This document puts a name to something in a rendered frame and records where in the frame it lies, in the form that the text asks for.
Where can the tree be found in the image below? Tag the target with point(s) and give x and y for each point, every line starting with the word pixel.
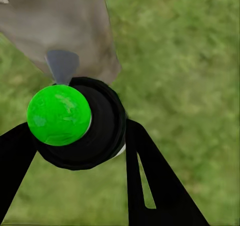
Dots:
pixel 36 27

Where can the pesticide atomizer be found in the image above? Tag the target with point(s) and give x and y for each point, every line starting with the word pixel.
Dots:
pixel 76 123

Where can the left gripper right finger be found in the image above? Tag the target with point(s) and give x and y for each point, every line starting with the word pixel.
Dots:
pixel 174 206

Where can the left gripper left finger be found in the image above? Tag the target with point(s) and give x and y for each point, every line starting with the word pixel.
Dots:
pixel 17 151

